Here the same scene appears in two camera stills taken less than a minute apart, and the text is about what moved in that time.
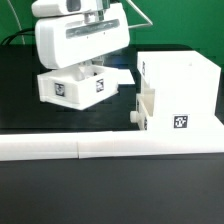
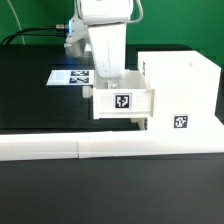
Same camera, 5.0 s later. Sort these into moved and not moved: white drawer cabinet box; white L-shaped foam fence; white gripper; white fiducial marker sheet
Moved: white gripper; white fiducial marker sheet
Not moved: white drawer cabinet box; white L-shaped foam fence
